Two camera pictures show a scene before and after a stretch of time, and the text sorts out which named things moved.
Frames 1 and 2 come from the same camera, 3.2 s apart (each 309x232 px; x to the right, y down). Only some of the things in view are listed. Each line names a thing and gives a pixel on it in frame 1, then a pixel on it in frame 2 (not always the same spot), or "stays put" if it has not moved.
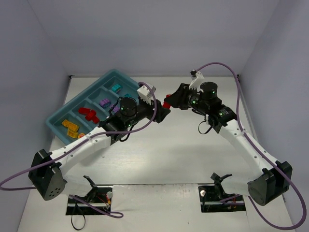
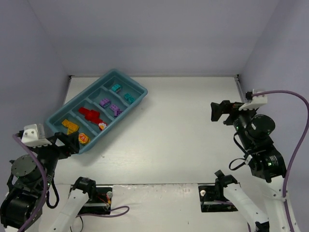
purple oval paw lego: x=105 y=103 stays put
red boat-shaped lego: x=84 y=111 stays put
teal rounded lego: x=116 y=87 stays put
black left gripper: x=158 y=111 to x=59 y=147
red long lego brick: x=167 y=105 to x=93 y=116
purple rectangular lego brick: x=116 y=109 stays put
